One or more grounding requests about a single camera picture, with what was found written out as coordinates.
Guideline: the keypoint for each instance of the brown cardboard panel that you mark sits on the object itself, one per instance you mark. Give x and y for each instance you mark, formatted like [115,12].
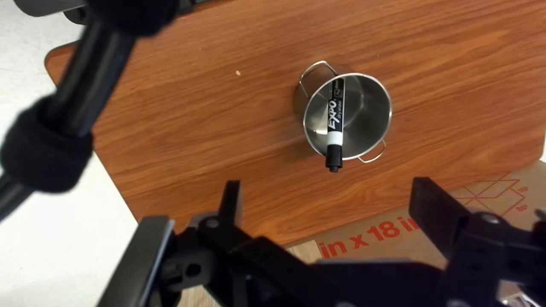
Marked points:
[512,204]

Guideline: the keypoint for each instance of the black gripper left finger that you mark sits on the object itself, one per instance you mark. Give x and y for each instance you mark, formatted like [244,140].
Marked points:
[231,204]

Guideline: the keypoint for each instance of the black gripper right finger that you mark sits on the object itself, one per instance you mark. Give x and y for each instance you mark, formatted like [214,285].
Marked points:
[437,215]

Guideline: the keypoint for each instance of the small steel pot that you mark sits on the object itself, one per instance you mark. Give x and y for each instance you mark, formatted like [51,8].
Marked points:
[369,112]

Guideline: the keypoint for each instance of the black dry erase marker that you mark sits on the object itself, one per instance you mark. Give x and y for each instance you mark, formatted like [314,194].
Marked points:
[335,112]

